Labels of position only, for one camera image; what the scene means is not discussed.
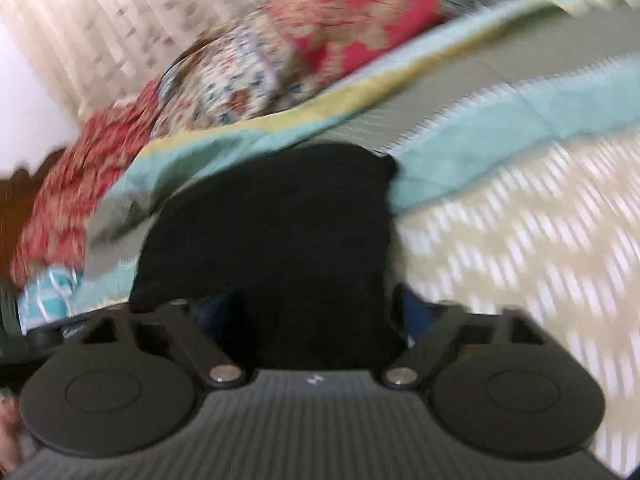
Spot black pants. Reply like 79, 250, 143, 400
129, 142, 404, 370

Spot red patterned quilt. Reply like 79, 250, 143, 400
10, 0, 444, 285

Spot striped teal grey bedspread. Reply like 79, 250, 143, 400
70, 0, 639, 474

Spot blue checkered blanket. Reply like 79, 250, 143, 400
17, 266, 84, 334

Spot beige floral curtain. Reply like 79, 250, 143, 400
1, 0, 264, 119

